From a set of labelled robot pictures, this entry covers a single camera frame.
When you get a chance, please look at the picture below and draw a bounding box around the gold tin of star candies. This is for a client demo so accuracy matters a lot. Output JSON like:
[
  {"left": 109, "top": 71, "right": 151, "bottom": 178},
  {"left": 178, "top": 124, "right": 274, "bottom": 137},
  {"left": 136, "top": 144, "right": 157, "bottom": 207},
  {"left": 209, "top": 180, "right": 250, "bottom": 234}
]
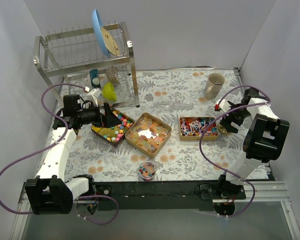
[{"left": 90, "top": 107, "right": 135, "bottom": 148}]

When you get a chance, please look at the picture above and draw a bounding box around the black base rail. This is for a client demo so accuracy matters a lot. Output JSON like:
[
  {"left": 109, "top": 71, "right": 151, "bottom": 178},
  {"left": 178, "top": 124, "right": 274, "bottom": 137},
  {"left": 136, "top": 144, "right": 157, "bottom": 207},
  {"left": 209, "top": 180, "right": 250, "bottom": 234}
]
[{"left": 67, "top": 180, "right": 247, "bottom": 211}]

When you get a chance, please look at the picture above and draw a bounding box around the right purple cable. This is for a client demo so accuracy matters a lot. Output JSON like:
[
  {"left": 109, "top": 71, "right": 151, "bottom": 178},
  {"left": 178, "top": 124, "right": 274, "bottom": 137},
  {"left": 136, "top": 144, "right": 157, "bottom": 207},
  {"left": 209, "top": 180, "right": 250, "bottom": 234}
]
[{"left": 198, "top": 84, "right": 272, "bottom": 218}]

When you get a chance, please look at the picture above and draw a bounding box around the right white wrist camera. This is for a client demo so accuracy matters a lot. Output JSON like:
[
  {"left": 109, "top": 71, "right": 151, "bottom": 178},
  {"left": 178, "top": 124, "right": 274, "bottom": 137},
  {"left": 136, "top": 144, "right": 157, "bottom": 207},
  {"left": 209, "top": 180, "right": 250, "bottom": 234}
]
[{"left": 214, "top": 99, "right": 232, "bottom": 113}]

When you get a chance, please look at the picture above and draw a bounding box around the beige ceramic mug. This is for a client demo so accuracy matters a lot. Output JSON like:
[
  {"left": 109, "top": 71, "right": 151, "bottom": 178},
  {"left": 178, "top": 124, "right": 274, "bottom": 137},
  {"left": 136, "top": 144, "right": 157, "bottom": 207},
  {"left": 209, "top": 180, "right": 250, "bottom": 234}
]
[{"left": 204, "top": 72, "right": 225, "bottom": 100}]

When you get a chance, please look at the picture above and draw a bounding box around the gold tin of gummy candies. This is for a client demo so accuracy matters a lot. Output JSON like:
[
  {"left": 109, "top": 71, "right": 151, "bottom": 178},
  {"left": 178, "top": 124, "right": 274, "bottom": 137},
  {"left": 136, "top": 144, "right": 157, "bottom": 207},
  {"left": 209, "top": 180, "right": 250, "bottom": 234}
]
[{"left": 124, "top": 112, "right": 172, "bottom": 159}]

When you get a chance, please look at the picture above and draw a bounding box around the floral table mat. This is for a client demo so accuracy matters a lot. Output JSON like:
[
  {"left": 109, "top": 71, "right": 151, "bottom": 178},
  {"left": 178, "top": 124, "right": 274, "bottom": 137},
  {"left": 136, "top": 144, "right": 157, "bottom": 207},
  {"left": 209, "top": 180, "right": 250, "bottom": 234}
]
[{"left": 64, "top": 68, "right": 251, "bottom": 182}]

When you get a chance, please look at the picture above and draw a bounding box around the blue white mug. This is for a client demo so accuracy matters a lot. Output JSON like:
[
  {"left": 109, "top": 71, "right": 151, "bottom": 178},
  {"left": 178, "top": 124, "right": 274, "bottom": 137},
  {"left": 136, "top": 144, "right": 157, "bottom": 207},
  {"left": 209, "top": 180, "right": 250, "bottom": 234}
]
[{"left": 88, "top": 68, "right": 101, "bottom": 88}]

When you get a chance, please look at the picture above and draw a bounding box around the gold round jar lid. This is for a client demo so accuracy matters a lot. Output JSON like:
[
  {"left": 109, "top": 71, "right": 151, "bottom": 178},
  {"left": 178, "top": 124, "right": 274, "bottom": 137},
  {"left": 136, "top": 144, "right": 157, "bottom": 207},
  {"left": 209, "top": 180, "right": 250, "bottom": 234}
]
[{"left": 218, "top": 124, "right": 232, "bottom": 135}]

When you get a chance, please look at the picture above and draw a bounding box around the steel dish rack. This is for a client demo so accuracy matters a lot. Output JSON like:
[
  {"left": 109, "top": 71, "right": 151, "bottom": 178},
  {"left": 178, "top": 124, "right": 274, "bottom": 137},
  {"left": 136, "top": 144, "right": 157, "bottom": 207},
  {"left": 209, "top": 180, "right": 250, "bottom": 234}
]
[{"left": 33, "top": 22, "right": 140, "bottom": 107}]

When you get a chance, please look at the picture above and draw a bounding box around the cream floral plate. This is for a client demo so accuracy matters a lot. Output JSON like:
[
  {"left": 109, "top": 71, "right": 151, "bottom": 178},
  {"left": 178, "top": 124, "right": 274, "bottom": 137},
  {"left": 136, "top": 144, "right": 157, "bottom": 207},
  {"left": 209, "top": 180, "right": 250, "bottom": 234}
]
[{"left": 100, "top": 26, "right": 121, "bottom": 56}]

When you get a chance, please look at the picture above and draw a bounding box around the gold tin of lollipops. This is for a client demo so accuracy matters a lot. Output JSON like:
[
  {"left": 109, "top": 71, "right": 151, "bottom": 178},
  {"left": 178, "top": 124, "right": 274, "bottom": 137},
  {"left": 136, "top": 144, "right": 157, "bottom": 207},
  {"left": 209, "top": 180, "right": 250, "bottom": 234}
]
[{"left": 179, "top": 117, "right": 219, "bottom": 141}]

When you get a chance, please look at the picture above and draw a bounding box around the aluminium frame rail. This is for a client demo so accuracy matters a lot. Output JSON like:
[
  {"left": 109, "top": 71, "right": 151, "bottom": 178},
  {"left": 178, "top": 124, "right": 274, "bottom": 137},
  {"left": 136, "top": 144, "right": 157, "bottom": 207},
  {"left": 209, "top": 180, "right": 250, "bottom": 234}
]
[{"left": 11, "top": 181, "right": 300, "bottom": 240}]

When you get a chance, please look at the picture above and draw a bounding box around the lime green bowl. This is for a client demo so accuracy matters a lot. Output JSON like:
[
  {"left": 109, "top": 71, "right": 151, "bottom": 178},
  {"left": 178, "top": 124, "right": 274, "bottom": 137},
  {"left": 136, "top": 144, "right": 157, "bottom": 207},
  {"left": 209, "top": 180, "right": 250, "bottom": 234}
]
[{"left": 102, "top": 82, "right": 117, "bottom": 102}]

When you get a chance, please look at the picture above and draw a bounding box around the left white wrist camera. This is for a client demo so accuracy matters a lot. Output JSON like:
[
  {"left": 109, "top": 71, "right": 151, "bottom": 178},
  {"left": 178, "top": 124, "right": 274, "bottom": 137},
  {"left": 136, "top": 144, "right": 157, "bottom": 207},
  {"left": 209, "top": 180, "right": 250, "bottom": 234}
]
[{"left": 85, "top": 88, "right": 102, "bottom": 107}]

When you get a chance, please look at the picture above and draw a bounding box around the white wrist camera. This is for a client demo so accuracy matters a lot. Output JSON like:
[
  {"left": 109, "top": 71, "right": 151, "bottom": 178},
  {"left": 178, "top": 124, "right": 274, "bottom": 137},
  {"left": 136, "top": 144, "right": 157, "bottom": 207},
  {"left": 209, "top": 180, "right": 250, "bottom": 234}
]
[
  {"left": 214, "top": 99, "right": 232, "bottom": 113},
  {"left": 85, "top": 88, "right": 102, "bottom": 107}
]

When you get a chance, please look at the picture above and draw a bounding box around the patterned ceramic cup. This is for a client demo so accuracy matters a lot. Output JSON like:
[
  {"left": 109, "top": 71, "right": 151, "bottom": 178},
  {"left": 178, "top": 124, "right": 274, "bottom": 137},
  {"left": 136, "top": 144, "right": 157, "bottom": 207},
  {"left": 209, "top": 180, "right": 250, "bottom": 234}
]
[{"left": 105, "top": 65, "right": 119, "bottom": 84}]

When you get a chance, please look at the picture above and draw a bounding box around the clear round candy jar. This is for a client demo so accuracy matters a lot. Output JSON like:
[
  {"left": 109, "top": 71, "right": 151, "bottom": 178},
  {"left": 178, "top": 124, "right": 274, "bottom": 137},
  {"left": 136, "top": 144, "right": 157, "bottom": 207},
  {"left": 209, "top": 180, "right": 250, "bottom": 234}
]
[{"left": 137, "top": 161, "right": 157, "bottom": 182}]

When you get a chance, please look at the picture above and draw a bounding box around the blue plate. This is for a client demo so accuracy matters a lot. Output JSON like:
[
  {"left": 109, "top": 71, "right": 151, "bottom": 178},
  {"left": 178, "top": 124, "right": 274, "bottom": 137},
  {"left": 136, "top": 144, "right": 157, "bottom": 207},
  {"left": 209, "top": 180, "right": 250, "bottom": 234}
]
[{"left": 91, "top": 9, "right": 110, "bottom": 58}]

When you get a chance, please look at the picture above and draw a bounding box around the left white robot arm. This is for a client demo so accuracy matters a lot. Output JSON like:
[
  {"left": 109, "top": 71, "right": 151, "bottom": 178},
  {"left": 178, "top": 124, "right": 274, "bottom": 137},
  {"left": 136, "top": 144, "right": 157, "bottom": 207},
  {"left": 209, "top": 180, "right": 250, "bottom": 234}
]
[{"left": 25, "top": 89, "right": 120, "bottom": 215}]

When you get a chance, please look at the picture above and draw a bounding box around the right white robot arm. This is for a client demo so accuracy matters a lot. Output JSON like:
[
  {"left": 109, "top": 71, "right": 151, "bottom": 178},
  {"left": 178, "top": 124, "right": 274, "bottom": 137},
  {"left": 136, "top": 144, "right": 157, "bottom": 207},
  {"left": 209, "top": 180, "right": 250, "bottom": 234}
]
[{"left": 214, "top": 87, "right": 290, "bottom": 199}]

